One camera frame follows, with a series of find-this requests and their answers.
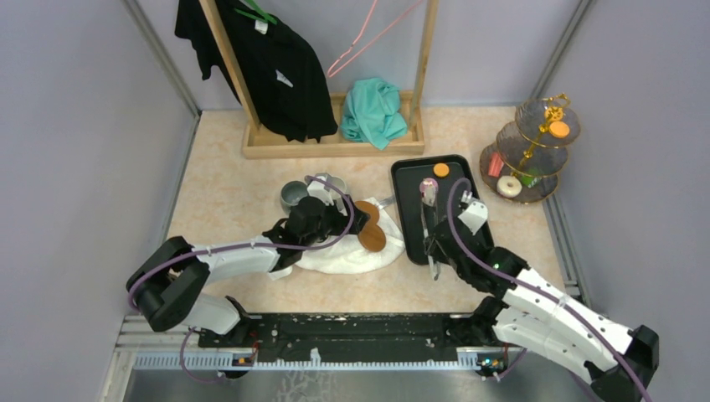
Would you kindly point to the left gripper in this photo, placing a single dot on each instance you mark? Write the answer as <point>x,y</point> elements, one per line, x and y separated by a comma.
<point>342,221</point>

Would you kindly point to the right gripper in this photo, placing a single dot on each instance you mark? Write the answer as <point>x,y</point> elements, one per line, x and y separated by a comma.
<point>434,249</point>

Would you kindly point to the white glazed donut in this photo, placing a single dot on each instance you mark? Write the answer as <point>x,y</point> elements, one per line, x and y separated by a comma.
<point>508,186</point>

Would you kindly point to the red cake slice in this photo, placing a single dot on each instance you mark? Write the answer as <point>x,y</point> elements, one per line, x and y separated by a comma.
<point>495,165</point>

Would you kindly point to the green cake slice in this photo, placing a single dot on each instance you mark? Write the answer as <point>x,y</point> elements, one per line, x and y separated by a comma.
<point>530,178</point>

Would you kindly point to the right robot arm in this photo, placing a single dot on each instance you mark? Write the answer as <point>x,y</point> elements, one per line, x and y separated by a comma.
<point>522,308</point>

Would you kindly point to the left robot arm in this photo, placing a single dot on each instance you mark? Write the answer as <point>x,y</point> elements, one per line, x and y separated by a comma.
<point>168,288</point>

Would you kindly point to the grey-blue ceramic mug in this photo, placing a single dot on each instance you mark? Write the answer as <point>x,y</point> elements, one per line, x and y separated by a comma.
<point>291,194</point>

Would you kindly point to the white speckled mug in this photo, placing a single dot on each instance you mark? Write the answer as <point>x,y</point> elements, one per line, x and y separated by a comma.
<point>315,188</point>

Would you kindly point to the white towel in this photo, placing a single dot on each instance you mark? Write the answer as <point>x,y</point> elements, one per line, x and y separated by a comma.
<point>349,257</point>

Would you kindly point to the pink cupcake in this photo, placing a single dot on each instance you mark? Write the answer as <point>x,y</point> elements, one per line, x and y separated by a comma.
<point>429,189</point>

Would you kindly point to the upper wooden coaster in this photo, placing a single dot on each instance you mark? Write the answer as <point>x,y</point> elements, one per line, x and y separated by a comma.
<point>370,210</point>

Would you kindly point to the wooden coaster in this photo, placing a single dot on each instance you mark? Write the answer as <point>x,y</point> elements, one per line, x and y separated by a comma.
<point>372,238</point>
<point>370,210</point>

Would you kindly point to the lower wooden coaster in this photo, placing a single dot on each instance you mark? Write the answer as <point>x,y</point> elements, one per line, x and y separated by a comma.
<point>372,238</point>

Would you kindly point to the orange biscuit on tray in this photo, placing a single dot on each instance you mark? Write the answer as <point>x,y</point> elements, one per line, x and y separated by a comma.
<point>441,170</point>

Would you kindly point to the black baking tray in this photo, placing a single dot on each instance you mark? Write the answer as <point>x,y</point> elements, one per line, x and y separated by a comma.
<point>406,176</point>

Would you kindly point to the wooden clothes rack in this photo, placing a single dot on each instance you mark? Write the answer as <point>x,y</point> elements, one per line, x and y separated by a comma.
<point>261,143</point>

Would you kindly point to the three-tier glass stand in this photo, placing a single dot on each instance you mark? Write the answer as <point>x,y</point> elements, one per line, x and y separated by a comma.
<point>525,143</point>

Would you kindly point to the teal cloth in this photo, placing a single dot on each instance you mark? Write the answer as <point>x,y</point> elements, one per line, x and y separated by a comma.
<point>371,113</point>

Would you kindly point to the black t-shirt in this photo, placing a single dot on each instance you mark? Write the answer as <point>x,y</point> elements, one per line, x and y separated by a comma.
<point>283,74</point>

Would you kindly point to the orange macaron on stand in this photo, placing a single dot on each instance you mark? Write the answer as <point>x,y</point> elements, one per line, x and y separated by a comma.
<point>558,129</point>

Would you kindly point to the green hanger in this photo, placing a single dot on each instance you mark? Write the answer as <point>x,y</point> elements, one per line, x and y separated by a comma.
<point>254,11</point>

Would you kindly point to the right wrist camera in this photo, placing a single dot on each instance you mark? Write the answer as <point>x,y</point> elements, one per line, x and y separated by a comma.
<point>473,212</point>

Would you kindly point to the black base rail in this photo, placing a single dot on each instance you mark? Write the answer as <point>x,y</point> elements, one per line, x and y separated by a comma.
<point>366,340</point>

